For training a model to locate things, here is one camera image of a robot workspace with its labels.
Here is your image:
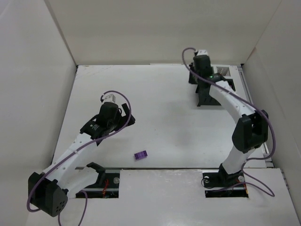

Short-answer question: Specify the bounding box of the white slotted container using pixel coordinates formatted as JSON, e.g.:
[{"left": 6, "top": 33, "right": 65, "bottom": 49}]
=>
[{"left": 213, "top": 66, "right": 231, "bottom": 79}]

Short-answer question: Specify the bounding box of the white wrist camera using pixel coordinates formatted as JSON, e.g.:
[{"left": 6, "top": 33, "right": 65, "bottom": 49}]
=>
[
  {"left": 194, "top": 49, "right": 208, "bottom": 56},
  {"left": 100, "top": 94, "right": 116, "bottom": 103}
]

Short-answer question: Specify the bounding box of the black slotted container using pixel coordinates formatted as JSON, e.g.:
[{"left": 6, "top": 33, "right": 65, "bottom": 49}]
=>
[{"left": 196, "top": 85, "right": 221, "bottom": 107}]

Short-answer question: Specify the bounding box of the purple lego brick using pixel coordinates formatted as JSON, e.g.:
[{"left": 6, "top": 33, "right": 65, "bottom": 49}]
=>
[{"left": 134, "top": 150, "right": 148, "bottom": 161}]

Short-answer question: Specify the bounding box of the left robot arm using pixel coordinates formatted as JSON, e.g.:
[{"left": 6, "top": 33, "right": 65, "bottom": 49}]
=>
[{"left": 26, "top": 101, "right": 135, "bottom": 217}]

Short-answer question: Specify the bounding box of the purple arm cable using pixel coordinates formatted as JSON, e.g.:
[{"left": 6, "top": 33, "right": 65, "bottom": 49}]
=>
[
  {"left": 182, "top": 48, "right": 276, "bottom": 198},
  {"left": 26, "top": 90, "right": 132, "bottom": 226}
]

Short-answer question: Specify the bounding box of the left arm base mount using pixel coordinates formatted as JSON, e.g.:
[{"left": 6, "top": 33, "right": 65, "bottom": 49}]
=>
[{"left": 83, "top": 162, "right": 120, "bottom": 199}]

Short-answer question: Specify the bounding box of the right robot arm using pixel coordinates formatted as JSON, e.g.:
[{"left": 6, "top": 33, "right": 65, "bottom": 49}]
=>
[{"left": 189, "top": 50, "right": 268, "bottom": 188}]

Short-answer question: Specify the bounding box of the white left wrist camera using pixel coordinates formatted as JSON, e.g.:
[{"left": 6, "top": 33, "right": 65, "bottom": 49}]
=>
[{"left": 100, "top": 94, "right": 116, "bottom": 103}]

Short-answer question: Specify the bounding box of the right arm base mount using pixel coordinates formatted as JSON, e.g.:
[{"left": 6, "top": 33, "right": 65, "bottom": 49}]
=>
[{"left": 201, "top": 165, "right": 249, "bottom": 198}]

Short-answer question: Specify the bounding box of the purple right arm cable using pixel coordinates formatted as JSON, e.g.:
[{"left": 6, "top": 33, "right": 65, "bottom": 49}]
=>
[{"left": 182, "top": 48, "right": 276, "bottom": 198}]

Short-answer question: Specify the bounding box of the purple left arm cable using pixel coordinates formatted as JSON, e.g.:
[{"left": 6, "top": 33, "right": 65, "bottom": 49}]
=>
[{"left": 26, "top": 90, "right": 132, "bottom": 226}]

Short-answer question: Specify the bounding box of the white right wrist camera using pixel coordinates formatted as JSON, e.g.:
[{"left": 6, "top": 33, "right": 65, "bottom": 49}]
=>
[{"left": 194, "top": 49, "right": 208, "bottom": 56}]

